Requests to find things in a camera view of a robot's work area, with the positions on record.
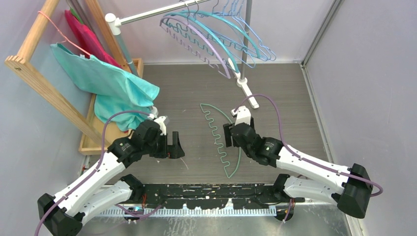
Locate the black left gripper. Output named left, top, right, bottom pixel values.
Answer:
left=143, top=131, right=184, bottom=159

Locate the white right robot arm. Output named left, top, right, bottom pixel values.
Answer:
left=223, top=123, right=373, bottom=219

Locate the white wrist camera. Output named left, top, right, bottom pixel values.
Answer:
left=231, top=106, right=252, bottom=125
left=148, top=114, right=170, bottom=135

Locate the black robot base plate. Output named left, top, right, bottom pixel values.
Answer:
left=122, top=182, right=305, bottom=222

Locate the teal wavy plastic hanger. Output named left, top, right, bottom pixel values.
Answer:
left=165, top=0, right=268, bottom=62

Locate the light blue wire hanger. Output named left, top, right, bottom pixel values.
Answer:
left=231, top=0, right=276, bottom=66
left=211, top=0, right=266, bottom=68
left=226, top=0, right=271, bottom=64

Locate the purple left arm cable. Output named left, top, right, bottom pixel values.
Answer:
left=34, top=111, right=155, bottom=236

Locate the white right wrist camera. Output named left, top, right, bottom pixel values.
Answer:
left=231, top=106, right=252, bottom=125

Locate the metal hanger rail stand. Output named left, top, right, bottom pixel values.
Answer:
left=104, top=0, right=259, bottom=109

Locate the pink elastic cord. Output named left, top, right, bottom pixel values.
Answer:
left=37, top=10, right=90, bottom=59

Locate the teal cloth garment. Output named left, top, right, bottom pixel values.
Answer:
left=51, top=43, right=160, bottom=131

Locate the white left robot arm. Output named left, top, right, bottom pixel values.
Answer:
left=37, top=116, right=185, bottom=236

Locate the wooden clothes rack frame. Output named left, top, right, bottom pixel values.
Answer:
left=4, top=0, right=127, bottom=155

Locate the green plastic hanger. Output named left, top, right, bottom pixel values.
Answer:
left=199, top=103, right=241, bottom=179

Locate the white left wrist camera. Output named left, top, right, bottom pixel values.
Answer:
left=148, top=114, right=170, bottom=135

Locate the magenta cloth garment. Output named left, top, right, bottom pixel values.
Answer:
left=64, top=10, right=132, bottom=76

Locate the purple wavy plastic hanger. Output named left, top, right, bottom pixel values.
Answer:
left=159, top=0, right=231, bottom=79

